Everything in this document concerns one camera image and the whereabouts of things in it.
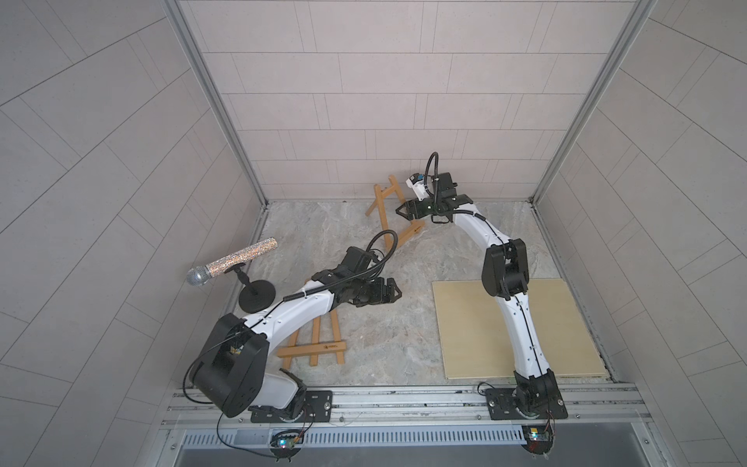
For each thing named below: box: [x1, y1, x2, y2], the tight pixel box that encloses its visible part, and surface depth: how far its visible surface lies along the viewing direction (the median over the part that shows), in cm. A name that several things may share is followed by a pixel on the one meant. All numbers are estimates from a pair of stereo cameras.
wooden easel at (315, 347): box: [276, 309, 348, 370], surface depth 80 cm
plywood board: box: [431, 278, 606, 380], surface depth 82 cm
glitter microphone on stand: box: [185, 237, 279, 314], surface depth 75 cm
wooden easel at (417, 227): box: [364, 175, 425, 246], surface depth 96 cm
